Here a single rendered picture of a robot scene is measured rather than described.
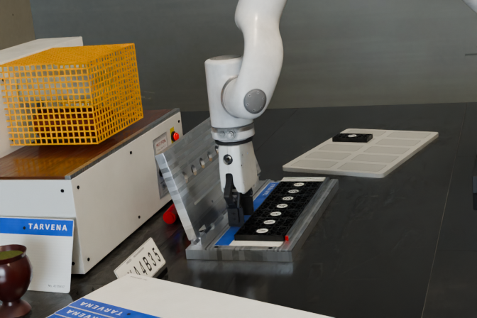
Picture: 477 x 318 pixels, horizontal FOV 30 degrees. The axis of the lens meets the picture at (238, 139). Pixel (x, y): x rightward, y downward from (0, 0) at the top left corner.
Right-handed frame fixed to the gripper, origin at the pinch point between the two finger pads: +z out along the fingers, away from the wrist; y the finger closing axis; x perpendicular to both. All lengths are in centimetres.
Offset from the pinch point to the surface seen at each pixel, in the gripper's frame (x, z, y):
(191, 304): -11, -6, -56
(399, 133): -22, 3, 75
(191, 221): 5.1, -3.1, -14.3
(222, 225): 3.8, 2.3, -1.3
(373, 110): -9, 4, 110
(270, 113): 24, 4, 109
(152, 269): 9.2, 2.2, -24.6
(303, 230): -13.7, 2.0, -4.2
